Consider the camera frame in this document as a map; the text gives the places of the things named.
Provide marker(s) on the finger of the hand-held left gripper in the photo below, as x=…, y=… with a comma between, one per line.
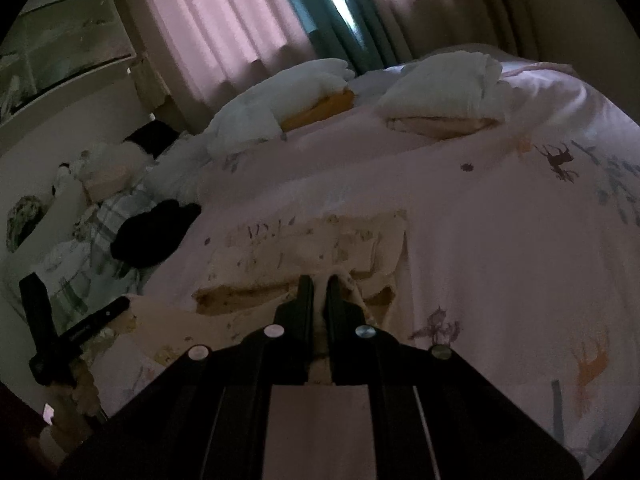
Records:
x=37, y=310
x=97, y=321

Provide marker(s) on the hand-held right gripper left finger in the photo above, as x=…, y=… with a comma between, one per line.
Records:
x=306, y=292

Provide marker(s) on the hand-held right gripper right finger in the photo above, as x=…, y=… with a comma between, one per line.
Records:
x=336, y=295

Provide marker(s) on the beige bear-print baby shirt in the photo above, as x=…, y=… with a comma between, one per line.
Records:
x=305, y=245

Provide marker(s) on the plaid quilt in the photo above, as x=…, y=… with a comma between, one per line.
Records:
x=100, y=255

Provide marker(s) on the green patterned cushion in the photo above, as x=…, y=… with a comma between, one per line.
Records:
x=22, y=222

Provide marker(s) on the black crumpled cloth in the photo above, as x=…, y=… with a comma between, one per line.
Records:
x=152, y=232

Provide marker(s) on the pink cushion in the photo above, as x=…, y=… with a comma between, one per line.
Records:
x=105, y=185

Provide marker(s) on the pink printed bed sheet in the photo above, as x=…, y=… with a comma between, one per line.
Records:
x=490, y=260

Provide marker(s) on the white plush toy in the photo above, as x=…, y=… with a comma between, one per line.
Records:
x=105, y=160

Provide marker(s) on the orange folded cloth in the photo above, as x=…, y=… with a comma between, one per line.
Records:
x=320, y=110

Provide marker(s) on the black headboard cushion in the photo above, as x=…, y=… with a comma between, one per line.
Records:
x=150, y=137

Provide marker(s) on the white and orange pillow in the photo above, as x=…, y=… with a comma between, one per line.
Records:
x=270, y=105

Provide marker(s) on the pink folded cloth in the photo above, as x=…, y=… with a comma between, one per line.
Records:
x=440, y=127

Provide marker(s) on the small white folded towel pile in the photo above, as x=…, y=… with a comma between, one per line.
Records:
x=445, y=90

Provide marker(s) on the beige fringed cloth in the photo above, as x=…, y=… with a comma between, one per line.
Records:
x=150, y=82

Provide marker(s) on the pink curtain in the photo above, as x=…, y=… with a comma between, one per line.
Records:
x=400, y=5
x=220, y=25

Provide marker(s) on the teal curtain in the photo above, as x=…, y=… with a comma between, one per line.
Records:
x=325, y=5

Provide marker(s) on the glass-front wall cabinet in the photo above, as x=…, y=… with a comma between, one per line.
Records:
x=60, y=55

